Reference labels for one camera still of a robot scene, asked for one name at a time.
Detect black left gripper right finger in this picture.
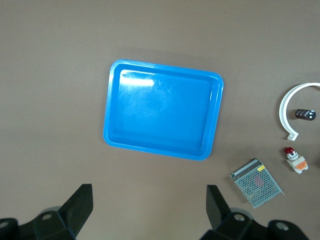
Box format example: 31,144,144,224
202,184,270,240

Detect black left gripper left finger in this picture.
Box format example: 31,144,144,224
18,184,94,240

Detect small black button part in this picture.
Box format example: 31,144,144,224
294,108,316,121

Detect metal mesh power supply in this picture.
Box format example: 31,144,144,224
229,157,285,209

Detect red push button white body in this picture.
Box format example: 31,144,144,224
283,146,309,175

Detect blue plastic tray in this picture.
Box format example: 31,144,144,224
102,59,225,162

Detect large white curved clamp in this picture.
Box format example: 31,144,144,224
278,82,320,141

